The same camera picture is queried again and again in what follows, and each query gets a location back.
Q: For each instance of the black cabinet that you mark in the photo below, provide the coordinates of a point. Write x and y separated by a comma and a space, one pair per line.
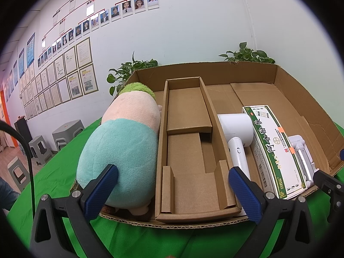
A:
22, 131

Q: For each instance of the teal and pink plush toy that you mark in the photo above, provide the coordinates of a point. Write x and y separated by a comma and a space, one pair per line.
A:
121, 145

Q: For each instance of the green potted plant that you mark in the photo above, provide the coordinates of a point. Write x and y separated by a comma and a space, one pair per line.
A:
131, 68
247, 55

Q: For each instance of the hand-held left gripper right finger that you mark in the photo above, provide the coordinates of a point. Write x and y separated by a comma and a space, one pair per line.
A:
246, 193

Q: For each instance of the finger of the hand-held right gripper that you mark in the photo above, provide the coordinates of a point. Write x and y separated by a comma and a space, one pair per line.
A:
342, 156
330, 185

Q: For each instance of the wall chart of staff photos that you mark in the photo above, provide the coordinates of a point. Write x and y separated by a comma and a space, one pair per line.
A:
115, 13

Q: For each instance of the white hair dryer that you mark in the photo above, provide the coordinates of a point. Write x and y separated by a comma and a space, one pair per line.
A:
236, 126

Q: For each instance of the white wall conduit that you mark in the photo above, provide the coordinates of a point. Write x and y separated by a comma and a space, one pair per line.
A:
250, 21

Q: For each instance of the row of blue wall posters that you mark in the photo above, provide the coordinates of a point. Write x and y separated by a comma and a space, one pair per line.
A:
31, 49

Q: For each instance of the orange wall panel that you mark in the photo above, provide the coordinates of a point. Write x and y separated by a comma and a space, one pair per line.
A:
3, 107

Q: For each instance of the green tablecloth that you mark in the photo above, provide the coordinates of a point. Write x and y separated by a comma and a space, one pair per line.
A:
161, 242

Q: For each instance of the grey plastic stool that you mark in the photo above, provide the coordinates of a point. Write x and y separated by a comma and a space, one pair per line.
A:
40, 147
20, 172
67, 133

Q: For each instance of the green and white medicine box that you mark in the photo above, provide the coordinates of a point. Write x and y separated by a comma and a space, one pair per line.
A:
274, 150

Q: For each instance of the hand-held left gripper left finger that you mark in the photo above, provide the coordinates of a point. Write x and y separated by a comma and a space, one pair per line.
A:
103, 188

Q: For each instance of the person's dark clothing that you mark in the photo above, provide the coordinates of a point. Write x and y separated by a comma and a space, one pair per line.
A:
8, 193

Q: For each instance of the cardboard insert tray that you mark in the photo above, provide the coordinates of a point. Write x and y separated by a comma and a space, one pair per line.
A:
188, 188

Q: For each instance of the large cardboard box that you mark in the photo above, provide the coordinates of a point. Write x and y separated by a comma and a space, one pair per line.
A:
268, 96

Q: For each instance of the white and silver folding stand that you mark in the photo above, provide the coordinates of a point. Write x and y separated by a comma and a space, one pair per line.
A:
303, 156

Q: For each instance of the group of framed wall certificates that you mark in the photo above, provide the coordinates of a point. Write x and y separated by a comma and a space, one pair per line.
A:
64, 80

